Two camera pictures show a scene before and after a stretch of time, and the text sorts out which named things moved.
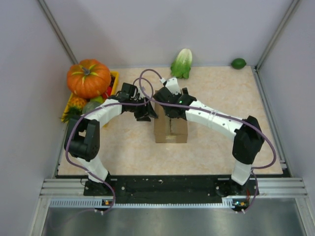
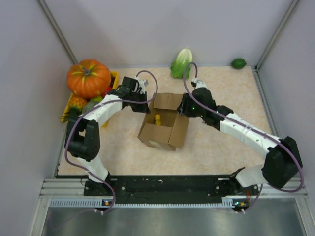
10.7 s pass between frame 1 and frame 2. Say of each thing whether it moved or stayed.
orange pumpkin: stayed
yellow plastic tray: stayed
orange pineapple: stayed
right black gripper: moved
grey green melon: stayed
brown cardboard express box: moved
